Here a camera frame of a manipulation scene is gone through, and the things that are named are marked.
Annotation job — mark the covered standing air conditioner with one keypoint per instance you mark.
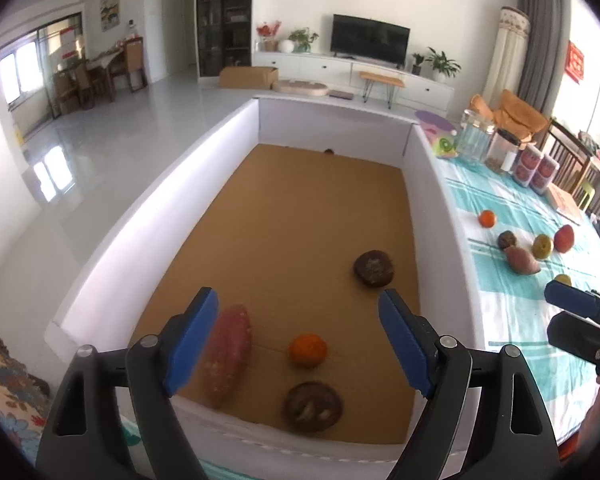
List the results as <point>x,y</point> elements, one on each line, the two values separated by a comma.
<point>505,50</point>

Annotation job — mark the framed wall painting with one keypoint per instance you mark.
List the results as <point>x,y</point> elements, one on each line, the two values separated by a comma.
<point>110,9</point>

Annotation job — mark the orange armchair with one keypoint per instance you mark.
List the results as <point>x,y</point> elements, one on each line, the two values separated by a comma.
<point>517,112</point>

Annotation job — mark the orange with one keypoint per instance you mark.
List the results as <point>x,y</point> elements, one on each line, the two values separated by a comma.
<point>307,351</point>
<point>487,219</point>

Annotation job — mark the fruit print pouch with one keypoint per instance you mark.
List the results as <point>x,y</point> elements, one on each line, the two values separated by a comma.
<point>437,132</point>

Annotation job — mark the small sweet potato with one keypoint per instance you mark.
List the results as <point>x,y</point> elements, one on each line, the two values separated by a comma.
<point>522,260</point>

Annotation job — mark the small brown round fruit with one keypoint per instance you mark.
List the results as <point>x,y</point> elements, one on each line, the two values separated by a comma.
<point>506,240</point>

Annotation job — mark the person's red clothing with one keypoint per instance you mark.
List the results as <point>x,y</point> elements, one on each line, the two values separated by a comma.
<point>570,445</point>

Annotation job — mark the white round vase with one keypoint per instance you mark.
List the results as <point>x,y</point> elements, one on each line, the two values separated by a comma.
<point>286,46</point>

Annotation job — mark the orange book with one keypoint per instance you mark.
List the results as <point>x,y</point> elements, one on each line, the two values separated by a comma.
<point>565,205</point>

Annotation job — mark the wooden slatted chair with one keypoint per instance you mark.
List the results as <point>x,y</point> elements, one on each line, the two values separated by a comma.
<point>565,152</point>

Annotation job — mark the green stool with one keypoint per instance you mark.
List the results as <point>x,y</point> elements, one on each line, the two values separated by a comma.
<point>585,197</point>

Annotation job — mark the wooden dining chair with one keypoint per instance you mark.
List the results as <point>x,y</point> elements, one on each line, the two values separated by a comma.
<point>135,57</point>
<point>70,85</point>

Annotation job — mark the large sweet potato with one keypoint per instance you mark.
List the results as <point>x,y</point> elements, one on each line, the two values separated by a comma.
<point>230,355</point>

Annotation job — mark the red apple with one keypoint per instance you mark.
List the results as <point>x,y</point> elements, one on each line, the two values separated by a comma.
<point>564,238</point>

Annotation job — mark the red flower bouquet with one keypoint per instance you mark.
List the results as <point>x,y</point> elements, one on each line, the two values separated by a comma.
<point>268,32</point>

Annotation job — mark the green kiwi fruit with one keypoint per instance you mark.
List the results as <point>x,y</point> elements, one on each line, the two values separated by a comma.
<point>542,246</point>

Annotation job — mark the black television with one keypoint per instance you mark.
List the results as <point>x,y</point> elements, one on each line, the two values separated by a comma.
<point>370,37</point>

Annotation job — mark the wooden bench with metal legs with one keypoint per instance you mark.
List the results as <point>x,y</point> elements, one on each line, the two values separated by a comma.
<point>381,79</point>

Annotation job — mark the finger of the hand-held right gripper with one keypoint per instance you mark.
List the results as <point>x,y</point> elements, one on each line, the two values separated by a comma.
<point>580,340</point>
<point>570,297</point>

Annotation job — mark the clear glass jar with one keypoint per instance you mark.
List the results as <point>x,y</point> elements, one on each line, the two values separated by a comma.
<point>474,137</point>

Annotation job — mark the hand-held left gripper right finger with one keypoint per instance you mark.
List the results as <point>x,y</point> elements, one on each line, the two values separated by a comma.
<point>405,345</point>

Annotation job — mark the small green potted plant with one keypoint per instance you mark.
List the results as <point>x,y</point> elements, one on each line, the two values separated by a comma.
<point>417,62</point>

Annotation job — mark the floral blanket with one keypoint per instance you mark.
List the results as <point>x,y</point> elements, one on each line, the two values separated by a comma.
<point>5,390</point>

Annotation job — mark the grey curtain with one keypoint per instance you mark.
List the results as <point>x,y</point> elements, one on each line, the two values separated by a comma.
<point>545,45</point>

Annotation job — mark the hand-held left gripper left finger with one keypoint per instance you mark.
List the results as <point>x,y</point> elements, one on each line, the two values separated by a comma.
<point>195,340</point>

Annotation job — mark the leafy potted plant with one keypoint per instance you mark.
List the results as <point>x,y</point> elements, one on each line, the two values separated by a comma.
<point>302,40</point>

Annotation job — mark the small yellow fruit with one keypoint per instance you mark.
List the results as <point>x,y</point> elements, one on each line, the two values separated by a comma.
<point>562,280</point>

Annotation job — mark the red wall hanging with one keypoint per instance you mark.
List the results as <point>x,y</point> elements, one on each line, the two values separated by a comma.
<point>575,60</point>

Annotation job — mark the dark glass cabinet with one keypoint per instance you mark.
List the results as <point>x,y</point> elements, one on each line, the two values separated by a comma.
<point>225,15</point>

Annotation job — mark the dark flat box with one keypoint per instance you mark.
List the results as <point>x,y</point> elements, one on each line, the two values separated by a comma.
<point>341,94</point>

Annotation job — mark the white television cabinet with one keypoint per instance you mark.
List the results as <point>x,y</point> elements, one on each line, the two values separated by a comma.
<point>320,67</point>

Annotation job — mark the large green potted plant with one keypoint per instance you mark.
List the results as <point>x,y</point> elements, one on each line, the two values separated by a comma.
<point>442,62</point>

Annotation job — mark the brown wrinkled round fruit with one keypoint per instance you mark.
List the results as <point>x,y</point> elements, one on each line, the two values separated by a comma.
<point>312,406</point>
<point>373,269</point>

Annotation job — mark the white box with cardboard bottom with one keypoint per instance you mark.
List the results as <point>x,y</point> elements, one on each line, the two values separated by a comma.
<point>280,235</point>

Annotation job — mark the white door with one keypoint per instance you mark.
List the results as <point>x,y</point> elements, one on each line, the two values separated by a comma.
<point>174,25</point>

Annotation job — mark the wooden dining table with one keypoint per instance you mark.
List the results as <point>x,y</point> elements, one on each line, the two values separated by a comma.
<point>102,62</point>

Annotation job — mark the dark-lidded glass jar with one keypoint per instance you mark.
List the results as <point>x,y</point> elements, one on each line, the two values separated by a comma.
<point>501,152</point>

